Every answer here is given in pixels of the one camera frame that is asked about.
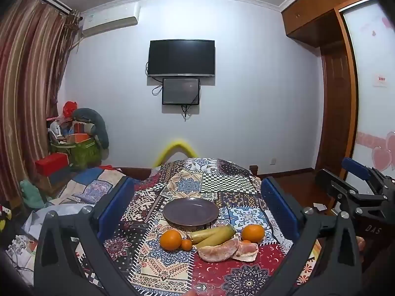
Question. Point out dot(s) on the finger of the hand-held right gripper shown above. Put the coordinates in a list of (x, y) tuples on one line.
[(356, 168), (333, 185)]

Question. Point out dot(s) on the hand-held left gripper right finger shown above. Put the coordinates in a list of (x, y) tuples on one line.
[(277, 204)]

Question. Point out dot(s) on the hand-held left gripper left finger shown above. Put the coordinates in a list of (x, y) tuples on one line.
[(114, 209)]

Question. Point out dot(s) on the large orange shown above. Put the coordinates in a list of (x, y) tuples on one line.
[(170, 240), (253, 232)]

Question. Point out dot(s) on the pomelo peel segment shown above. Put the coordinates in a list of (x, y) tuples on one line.
[(217, 252), (247, 250)]

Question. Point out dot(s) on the peeled yellow banana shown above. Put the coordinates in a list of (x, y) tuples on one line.
[(220, 240), (205, 233)]

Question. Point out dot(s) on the dark purple plate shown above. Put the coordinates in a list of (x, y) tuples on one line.
[(190, 212)]

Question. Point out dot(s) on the white paper piece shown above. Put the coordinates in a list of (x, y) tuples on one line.
[(319, 206)]

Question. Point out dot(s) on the patchwork quilt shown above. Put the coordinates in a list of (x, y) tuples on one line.
[(89, 185)]

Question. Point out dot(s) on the white heart-sticker wardrobe door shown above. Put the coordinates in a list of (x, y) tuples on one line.
[(373, 114)]

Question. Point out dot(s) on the blue box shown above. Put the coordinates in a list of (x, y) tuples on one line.
[(60, 177)]

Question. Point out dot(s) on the red box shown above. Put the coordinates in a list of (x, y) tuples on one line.
[(51, 163)]

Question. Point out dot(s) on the teal plush toy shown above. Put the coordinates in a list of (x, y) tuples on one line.
[(32, 194)]

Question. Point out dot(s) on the grey plush pillow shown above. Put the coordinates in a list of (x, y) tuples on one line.
[(100, 126)]

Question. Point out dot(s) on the patchwork printed tablecloth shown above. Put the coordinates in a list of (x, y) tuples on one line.
[(172, 271)]

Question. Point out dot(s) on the yellow chair back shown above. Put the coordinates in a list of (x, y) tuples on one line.
[(176, 146)]

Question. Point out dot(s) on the red and white sticker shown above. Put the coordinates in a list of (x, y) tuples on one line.
[(382, 80)]

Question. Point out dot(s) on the red plastic bag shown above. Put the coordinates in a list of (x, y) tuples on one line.
[(69, 108)]

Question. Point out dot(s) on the small black monitor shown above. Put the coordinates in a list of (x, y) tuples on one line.
[(181, 91)]

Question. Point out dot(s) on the striped brown curtain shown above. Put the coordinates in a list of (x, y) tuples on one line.
[(24, 83)]

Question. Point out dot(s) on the wooden overhead cabinet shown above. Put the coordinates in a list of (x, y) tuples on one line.
[(321, 9)]

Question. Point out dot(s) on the white air conditioner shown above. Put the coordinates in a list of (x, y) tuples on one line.
[(108, 18)]

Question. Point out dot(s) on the curtain rod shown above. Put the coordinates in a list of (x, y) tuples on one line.
[(52, 1)]

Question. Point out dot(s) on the dark wooden bed frame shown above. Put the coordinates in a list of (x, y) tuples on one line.
[(135, 172)]

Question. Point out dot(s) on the black wall television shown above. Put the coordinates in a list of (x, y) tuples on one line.
[(181, 58)]

